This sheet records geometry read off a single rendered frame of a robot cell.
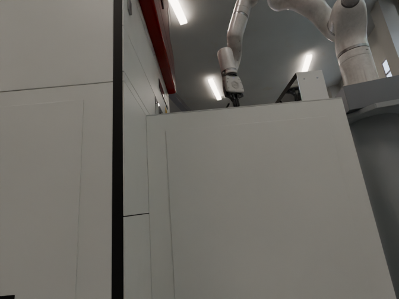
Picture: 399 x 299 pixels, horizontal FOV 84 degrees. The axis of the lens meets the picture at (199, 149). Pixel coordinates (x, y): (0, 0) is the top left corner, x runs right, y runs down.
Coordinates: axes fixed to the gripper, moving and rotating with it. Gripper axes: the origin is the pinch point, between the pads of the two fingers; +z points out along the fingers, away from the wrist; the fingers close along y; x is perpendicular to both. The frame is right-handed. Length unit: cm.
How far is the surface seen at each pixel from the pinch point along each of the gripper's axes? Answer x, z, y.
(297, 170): -40, 41, -13
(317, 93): -40.1, 16.0, 5.7
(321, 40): 181, -249, 386
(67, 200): -37, 41, -72
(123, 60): -41, 10, -59
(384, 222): -34, 64, 27
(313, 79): -40.0, 10.3, 5.8
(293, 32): 181, -255, 306
